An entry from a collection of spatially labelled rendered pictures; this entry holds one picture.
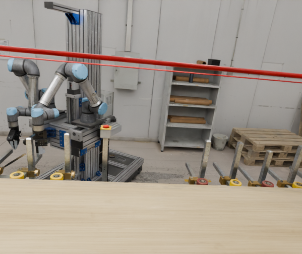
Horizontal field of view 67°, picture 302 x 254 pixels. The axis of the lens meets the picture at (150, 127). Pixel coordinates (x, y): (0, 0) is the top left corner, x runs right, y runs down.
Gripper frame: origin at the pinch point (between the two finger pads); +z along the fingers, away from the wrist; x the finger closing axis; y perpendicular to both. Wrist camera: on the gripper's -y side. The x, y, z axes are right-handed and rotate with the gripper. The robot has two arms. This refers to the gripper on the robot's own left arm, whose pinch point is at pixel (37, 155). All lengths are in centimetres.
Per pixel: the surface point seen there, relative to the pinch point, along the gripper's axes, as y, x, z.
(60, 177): 12.8, -30.2, 2.9
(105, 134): 42, -28, -24
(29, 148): -4.3, -8.9, -10.1
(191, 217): 75, -91, 4
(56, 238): 6, -81, 3
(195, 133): 283, 172, 73
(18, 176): -11.5, -20.9, 2.8
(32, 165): -3.4, -9.3, 2.7
